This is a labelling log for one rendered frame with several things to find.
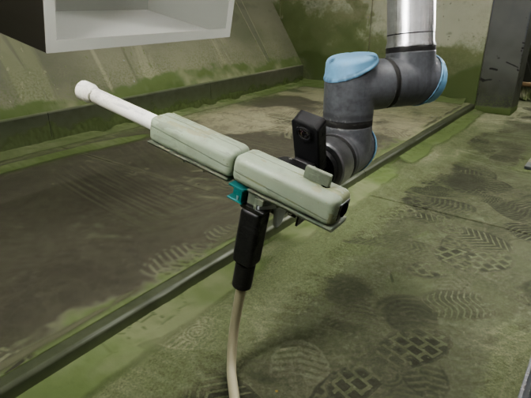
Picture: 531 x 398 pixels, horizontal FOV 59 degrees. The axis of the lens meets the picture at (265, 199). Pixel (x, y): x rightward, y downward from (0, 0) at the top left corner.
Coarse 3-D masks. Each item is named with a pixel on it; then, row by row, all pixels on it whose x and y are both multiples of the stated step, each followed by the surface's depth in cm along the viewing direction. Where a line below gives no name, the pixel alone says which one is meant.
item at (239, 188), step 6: (234, 186) 63; (240, 186) 63; (246, 186) 63; (234, 192) 63; (240, 192) 62; (246, 192) 63; (234, 198) 63; (240, 198) 63; (246, 198) 63; (240, 204) 63
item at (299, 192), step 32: (96, 96) 74; (160, 128) 67; (192, 128) 66; (192, 160) 66; (224, 160) 62; (256, 160) 60; (256, 192) 61; (288, 192) 58; (320, 192) 56; (256, 224) 64; (320, 224) 57; (256, 256) 67
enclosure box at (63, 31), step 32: (0, 0) 98; (32, 0) 92; (64, 0) 131; (96, 0) 139; (128, 0) 148; (160, 0) 152; (192, 0) 144; (224, 0) 138; (0, 32) 102; (32, 32) 96; (64, 32) 112; (96, 32) 117; (128, 32) 123; (160, 32) 129; (192, 32) 127; (224, 32) 138
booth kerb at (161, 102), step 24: (264, 72) 280; (288, 72) 300; (144, 96) 213; (168, 96) 225; (192, 96) 237; (216, 96) 251; (0, 120) 166; (24, 120) 172; (48, 120) 179; (72, 120) 187; (96, 120) 196; (120, 120) 205; (0, 144) 167; (24, 144) 174
